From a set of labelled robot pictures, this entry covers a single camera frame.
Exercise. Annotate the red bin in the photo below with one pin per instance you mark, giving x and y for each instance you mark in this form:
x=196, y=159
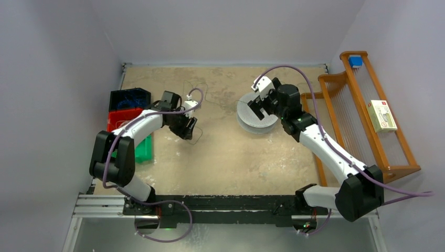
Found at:
x=119, y=118

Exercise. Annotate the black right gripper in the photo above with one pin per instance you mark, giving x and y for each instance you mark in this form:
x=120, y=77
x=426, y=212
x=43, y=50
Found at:
x=262, y=103

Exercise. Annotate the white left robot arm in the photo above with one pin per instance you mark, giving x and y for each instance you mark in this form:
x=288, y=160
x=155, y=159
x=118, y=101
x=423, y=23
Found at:
x=113, y=155

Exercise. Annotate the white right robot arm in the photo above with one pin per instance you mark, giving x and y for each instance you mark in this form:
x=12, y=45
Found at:
x=359, y=192

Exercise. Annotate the white perforated spool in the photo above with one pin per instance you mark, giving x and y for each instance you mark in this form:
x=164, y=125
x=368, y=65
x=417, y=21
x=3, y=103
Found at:
x=249, y=121

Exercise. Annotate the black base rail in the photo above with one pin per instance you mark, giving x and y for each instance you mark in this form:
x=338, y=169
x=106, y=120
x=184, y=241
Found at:
x=278, y=210

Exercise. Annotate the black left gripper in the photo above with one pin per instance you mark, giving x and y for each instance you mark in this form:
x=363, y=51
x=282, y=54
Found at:
x=185, y=132

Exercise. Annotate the wooden rack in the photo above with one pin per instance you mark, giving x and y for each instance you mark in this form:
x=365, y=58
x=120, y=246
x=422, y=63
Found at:
x=345, y=95

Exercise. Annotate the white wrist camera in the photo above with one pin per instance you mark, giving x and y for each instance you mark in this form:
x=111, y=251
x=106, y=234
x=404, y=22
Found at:
x=262, y=85
x=190, y=105

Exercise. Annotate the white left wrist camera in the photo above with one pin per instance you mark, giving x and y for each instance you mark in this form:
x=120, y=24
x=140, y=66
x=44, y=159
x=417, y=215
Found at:
x=190, y=105

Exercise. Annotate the blue block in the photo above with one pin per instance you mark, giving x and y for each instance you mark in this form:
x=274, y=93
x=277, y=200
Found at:
x=355, y=61

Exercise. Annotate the white cardboard box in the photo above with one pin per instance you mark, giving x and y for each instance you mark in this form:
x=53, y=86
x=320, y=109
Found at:
x=381, y=116

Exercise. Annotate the green bin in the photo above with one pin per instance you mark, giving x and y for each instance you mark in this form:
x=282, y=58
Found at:
x=144, y=151

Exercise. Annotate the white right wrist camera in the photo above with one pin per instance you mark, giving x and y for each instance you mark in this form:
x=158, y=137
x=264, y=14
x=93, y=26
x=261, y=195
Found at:
x=262, y=85

